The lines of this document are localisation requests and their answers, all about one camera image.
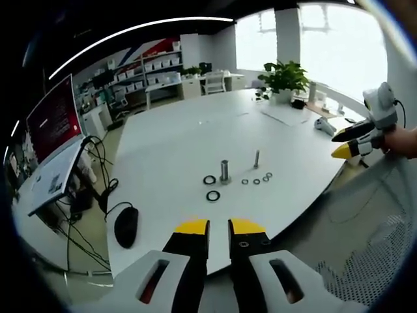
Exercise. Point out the large metal bolt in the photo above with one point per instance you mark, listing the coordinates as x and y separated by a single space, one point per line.
225 169

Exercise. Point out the white handheld controller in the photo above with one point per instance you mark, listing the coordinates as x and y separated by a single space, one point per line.
324 125

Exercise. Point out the small black object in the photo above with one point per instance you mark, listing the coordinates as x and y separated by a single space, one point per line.
297 104

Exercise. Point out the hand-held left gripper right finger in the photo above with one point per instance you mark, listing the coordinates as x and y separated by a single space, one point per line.
247 261

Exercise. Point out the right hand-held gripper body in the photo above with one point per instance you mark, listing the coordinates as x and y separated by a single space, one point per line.
382 106

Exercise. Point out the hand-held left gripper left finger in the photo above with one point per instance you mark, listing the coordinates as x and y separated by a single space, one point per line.
182 261

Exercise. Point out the black computer mouse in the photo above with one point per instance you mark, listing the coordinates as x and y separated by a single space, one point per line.
126 228

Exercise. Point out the grey office chair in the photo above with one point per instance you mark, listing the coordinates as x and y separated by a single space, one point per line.
121 99

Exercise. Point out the shelf with white bins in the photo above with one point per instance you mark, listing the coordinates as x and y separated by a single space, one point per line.
153 70

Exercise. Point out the green potted plant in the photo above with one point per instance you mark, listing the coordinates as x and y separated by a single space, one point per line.
285 78

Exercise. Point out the large black washer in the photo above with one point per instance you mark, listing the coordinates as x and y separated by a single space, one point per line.
205 179
208 196

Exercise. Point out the computer monitor red screen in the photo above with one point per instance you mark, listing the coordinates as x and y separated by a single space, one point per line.
53 124

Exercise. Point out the white mesh chair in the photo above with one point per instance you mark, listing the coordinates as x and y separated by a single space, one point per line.
368 247

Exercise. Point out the thin threaded stud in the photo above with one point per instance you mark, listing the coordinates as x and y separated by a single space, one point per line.
256 159

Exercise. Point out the ceiling light strip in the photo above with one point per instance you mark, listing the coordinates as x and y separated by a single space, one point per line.
130 36

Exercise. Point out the person's right hand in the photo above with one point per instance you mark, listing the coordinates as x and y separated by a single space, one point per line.
402 141

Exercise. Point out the white side desk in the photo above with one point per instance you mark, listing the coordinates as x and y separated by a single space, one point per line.
55 182

